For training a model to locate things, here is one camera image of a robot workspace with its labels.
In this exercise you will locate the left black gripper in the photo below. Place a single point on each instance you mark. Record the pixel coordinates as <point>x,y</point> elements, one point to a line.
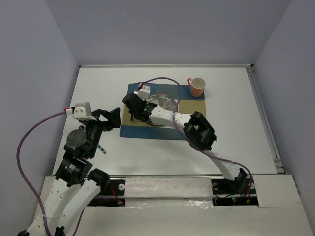
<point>113,116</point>

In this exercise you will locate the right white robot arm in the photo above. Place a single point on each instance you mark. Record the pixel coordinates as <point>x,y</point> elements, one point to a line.
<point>195,129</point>

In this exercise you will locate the spoon with teal handle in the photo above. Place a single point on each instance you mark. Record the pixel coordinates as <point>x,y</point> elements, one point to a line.
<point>99,146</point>

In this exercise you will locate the pink cup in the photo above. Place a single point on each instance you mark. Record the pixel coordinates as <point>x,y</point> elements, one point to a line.
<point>196,86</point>

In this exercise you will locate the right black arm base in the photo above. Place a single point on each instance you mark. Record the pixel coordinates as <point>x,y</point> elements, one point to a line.
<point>226,193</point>

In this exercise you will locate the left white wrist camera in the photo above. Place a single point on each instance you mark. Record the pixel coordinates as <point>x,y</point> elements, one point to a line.
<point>80,112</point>

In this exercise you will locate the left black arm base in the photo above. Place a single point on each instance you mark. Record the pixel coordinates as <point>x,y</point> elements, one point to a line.
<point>111,196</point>

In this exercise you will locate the blue beige checked cloth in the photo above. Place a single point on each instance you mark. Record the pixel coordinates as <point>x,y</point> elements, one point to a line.
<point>187,105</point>

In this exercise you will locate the dark patterned plate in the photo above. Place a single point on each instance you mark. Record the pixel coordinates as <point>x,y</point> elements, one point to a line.
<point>164,101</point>

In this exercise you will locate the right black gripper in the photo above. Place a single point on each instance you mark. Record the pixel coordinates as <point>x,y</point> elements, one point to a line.
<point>144,101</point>

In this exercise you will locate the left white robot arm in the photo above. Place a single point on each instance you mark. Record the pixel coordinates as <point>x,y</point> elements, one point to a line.
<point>75,184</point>

